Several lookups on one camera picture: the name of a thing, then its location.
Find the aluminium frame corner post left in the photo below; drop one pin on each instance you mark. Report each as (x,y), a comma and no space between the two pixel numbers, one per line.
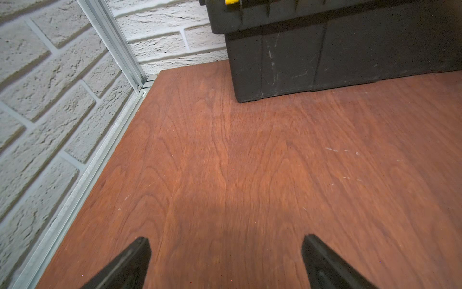
(106,26)

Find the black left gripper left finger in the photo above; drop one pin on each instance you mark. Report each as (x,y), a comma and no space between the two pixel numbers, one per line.
(128,270)

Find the yellow black plastic toolbox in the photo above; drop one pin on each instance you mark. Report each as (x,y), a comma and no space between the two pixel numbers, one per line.
(283,47)

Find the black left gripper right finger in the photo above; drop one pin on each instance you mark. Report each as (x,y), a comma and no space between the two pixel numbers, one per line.
(327,270)

